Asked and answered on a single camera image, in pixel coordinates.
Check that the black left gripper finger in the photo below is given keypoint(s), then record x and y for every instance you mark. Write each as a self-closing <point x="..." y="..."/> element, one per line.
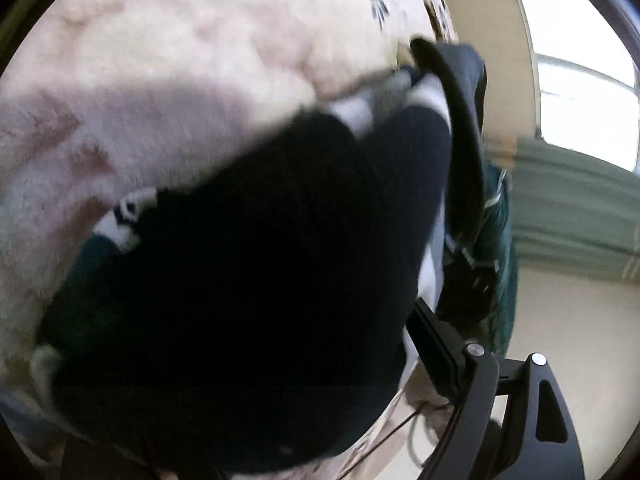
<point x="510" y="420"/>

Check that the floral cream fleece blanket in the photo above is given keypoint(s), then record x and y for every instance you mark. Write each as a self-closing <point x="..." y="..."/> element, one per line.
<point x="102" y="97"/>

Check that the black grey striped knit garment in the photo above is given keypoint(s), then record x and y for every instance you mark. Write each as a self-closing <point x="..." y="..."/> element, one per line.
<point x="415" y="105"/>

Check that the dark green jacket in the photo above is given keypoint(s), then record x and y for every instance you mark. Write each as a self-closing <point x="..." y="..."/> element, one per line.
<point x="478" y="298"/>

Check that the black teal patterned sock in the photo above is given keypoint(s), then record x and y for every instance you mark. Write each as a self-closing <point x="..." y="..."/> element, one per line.
<point x="257" y="324"/>

